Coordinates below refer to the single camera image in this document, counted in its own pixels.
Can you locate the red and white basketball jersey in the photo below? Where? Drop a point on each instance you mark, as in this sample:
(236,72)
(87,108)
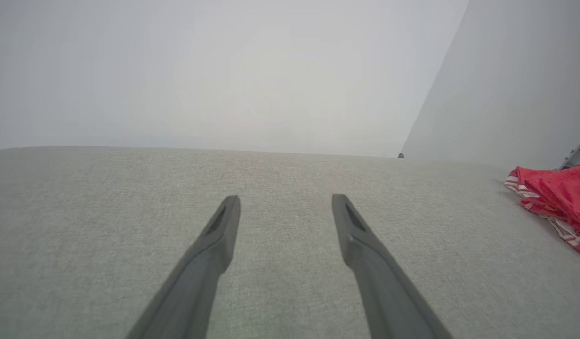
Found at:
(563,193)

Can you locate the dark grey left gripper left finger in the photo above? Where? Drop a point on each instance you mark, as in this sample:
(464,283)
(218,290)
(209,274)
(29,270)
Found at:
(200,273)

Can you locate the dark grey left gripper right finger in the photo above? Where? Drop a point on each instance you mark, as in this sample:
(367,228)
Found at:
(384,292)

